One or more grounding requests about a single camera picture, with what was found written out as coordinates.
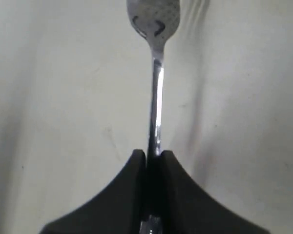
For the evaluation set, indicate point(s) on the stainless steel fork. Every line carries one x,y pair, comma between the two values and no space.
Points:
156,21

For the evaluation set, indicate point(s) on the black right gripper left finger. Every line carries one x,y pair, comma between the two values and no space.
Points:
115,210

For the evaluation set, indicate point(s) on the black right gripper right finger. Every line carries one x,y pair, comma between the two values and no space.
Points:
190,210

